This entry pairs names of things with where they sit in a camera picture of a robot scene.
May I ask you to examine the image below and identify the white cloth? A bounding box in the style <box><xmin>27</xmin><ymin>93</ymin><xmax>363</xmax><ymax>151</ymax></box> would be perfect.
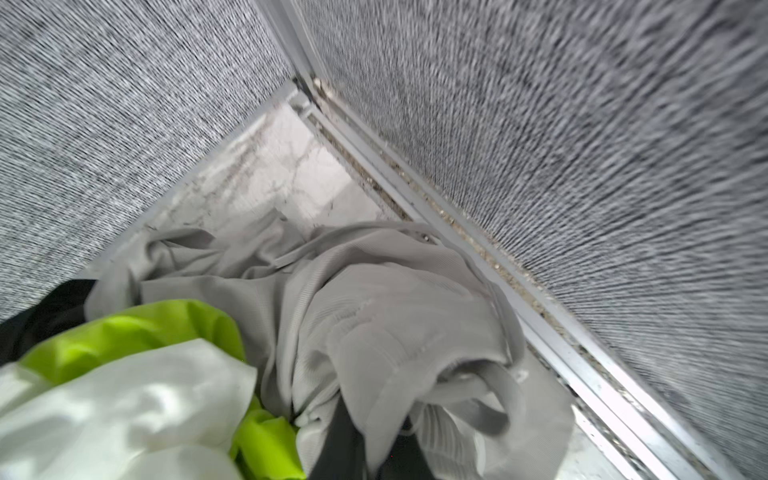
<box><xmin>1</xmin><ymin>340</ymin><xmax>257</xmax><ymax>479</ymax></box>

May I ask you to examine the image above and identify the black cloth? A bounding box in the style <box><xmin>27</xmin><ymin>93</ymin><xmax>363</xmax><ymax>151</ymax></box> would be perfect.
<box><xmin>1</xmin><ymin>279</ymin><xmax>96</xmax><ymax>366</ymax></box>

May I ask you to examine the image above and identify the grey cloth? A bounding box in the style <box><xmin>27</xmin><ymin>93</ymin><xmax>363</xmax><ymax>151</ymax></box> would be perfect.
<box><xmin>85</xmin><ymin>211</ymin><xmax>574</xmax><ymax>479</ymax></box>

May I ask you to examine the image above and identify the lime green cloth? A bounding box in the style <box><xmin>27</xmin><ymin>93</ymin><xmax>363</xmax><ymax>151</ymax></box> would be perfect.
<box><xmin>6</xmin><ymin>300</ymin><xmax>304</xmax><ymax>479</ymax></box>

